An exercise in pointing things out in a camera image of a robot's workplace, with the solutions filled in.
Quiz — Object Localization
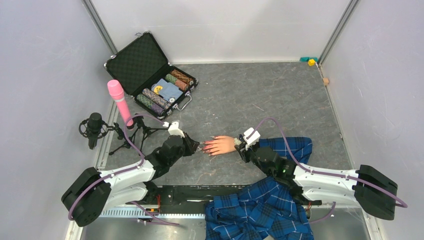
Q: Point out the nail polish bottle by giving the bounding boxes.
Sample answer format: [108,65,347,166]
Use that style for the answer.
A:
[234,138,242,146]

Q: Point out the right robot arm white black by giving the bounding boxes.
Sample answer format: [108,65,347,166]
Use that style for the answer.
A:
[234,139,398,221]

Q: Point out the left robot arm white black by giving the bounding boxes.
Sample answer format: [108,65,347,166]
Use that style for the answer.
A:
[61,133,200,227]

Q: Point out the mannequin hand with painted nails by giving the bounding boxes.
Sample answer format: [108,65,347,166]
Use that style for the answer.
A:
[201,135,236,156]

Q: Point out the blue plaid shirt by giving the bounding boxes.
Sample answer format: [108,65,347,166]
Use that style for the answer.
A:
[205,137,314,240]

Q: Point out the black tripod stand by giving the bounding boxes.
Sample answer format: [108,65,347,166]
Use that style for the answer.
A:
[107,115,166,156]

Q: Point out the open black poker chip case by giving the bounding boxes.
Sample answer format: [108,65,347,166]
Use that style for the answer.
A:
[103,31,198,120]

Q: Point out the pink microphone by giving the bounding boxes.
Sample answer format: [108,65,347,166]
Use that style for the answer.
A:
[107,79,134,129]

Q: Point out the black studio microphone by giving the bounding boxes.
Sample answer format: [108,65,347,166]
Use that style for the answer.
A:
[78,112,110,150]

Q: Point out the teal block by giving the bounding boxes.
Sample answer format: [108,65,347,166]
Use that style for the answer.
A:
[299,56,319,62]

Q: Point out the yellow cube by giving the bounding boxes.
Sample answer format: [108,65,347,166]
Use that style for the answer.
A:
[307,58,316,67]

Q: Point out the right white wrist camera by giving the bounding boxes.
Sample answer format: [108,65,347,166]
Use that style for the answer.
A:
[242,127,261,150]

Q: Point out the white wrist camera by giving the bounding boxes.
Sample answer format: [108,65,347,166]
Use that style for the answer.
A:
[242,127,261,150]
[167,120,185,138]

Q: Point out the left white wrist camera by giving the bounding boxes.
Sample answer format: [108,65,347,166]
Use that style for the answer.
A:
[167,120,185,138]

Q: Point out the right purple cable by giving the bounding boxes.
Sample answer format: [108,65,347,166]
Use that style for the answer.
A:
[248,117,409,225]

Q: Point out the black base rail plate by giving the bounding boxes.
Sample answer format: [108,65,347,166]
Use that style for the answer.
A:
[138,185,246,214]

